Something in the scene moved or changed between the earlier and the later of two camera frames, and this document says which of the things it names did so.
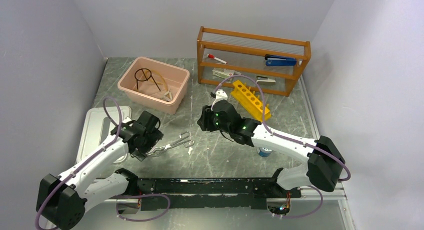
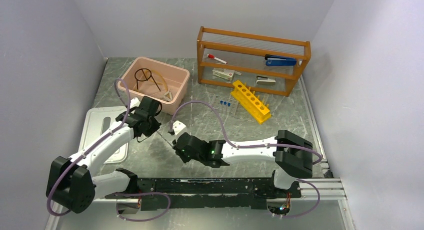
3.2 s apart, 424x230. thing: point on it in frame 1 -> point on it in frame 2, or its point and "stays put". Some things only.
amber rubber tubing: (150, 70) stays put
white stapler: (262, 80) stays put
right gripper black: (204, 121) -> (185, 159)
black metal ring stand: (146, 77) stays put
